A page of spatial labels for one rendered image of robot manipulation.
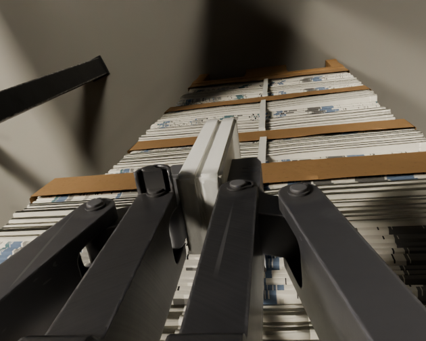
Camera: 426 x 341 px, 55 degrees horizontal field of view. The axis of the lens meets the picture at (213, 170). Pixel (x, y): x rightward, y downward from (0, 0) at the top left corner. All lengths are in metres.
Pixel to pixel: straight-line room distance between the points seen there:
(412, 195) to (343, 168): 0.06
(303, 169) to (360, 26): 0.89
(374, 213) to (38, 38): 1.19
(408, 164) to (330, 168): 0.06
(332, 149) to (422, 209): 0.23
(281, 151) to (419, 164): 0.19
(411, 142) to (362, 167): 0.17
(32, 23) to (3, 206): 0.64
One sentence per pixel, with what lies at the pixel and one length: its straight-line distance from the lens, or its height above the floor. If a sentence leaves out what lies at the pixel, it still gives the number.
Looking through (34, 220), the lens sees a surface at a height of 0.92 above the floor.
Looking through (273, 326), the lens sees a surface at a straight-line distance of 0.20.
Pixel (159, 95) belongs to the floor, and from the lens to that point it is 1.24.
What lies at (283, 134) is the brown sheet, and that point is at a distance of 0.56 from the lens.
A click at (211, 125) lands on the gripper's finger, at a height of 0.99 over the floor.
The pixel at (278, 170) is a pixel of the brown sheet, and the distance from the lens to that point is 0.34.
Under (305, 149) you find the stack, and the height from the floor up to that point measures 0.71.
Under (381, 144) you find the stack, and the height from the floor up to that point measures 0.71.
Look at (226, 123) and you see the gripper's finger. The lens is 0.19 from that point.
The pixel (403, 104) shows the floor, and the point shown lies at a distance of 1.26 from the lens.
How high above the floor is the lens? 1.17
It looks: 66 degrees down
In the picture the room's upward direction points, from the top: 162 degrees counter-clockwise
